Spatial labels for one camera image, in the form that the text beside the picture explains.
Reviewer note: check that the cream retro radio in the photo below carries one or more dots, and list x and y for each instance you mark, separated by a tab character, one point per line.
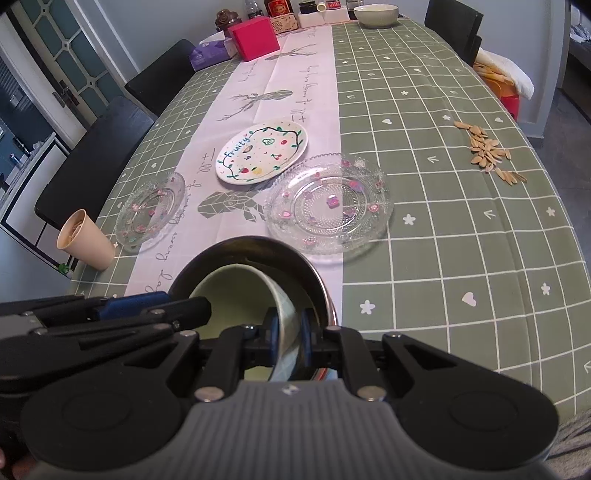
282	23

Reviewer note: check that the clear glass flower plate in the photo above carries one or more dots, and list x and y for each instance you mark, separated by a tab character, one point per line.
150	212
323	217

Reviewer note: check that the green checkered tablecloth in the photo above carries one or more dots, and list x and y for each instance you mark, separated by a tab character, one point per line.
438	254

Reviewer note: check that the cream ceramic bowl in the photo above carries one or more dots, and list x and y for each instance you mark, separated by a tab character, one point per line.
376	16

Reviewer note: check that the clear plastic bottle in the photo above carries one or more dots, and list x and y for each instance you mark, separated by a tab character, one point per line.
252	8

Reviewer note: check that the white fruit-print plate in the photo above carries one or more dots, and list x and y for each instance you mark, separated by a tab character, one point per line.
263	152

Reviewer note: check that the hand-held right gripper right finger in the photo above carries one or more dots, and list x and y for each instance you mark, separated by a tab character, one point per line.
307	334

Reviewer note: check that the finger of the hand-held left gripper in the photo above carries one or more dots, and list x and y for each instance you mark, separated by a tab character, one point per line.
184	310
134	303

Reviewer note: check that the pink box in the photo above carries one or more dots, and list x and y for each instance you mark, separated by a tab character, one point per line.
254	39

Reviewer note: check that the brown ornament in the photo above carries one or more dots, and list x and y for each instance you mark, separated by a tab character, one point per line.
227	19

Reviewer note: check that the green ceramic bowl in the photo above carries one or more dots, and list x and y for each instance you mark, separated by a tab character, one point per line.
231	295

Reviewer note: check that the red plastic container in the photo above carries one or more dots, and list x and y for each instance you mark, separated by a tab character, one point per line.
509	104

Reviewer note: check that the pile of wooden pieces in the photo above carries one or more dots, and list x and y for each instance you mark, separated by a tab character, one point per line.
485	150

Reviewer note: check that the beige cup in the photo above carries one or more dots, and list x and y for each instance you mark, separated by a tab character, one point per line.
90	249

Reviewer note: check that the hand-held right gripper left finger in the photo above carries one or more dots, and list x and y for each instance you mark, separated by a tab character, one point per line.
272	334

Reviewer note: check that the striped grey cloth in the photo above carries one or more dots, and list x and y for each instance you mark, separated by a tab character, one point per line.
575	452

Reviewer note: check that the wide black chair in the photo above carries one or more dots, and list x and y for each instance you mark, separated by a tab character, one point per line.
97	157

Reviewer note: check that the dark glass jar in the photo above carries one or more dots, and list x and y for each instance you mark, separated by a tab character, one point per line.
307	8

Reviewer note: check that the white glass-pane door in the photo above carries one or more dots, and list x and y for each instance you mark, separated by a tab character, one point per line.
69	46

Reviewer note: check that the white deer-print table runner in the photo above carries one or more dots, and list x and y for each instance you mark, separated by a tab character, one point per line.
300	92

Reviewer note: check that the purple tissue box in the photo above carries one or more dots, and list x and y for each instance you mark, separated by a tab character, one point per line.
210	54

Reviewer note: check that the dark lidded jar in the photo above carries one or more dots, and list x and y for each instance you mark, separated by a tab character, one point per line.
355	3

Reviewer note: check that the brown liquor bottle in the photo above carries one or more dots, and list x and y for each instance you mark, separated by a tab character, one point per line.
278	7

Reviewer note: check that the small red-label bottle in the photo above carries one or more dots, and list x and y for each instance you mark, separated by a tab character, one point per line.
333	4

